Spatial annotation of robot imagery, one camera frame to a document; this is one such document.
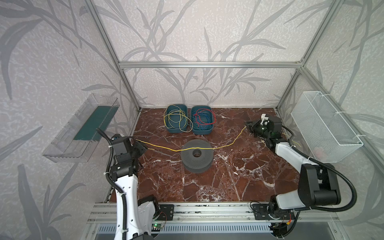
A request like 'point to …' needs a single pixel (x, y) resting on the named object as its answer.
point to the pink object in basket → (320, 154)
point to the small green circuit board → (156, 227)
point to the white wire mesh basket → (330, 138)
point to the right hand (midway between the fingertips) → (244, 117)
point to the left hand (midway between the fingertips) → (141, 138)
